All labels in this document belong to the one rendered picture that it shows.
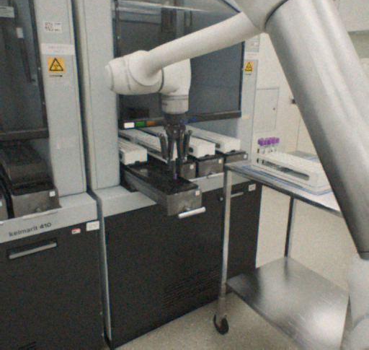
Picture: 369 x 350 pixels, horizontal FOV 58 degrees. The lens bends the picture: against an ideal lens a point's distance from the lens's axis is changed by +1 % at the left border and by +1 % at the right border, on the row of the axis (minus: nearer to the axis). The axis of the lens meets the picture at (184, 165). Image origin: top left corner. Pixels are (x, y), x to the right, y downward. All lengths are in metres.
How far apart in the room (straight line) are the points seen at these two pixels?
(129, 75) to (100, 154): 0.40
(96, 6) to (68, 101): 0.32
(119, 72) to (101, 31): 0.29
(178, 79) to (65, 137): 0.44
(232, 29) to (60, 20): 0.58
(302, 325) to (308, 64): 1.10
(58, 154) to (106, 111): 0.23
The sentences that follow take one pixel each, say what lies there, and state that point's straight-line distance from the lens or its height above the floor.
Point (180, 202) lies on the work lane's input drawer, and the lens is 1.08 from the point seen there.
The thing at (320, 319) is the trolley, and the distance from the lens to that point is 1.48.
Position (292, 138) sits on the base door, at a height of 0.46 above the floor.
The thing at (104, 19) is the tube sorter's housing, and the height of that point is 1.34.
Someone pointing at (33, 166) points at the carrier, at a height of 0.87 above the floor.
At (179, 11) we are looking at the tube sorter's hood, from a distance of 1.38.
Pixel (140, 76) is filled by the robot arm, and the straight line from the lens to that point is 0.97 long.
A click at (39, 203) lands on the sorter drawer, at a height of 0.77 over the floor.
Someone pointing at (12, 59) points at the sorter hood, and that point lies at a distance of 1.16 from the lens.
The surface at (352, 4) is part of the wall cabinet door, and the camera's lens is 3.72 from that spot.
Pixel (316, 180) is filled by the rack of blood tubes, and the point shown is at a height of 0.86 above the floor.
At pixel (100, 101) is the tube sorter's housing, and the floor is 1.07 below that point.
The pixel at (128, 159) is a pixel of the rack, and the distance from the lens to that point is 1.34.
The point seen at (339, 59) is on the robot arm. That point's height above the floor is 1.21.
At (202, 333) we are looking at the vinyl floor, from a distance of 1.74.
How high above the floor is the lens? 1.20
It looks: 17 degrees down
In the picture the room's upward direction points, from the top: 1 degrees clockwise
